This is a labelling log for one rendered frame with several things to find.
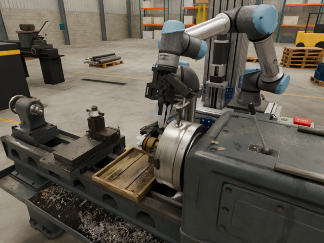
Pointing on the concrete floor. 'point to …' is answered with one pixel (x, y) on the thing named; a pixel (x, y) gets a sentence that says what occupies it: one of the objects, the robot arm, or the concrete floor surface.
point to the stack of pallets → (302, 57)
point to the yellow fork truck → (306, 42)
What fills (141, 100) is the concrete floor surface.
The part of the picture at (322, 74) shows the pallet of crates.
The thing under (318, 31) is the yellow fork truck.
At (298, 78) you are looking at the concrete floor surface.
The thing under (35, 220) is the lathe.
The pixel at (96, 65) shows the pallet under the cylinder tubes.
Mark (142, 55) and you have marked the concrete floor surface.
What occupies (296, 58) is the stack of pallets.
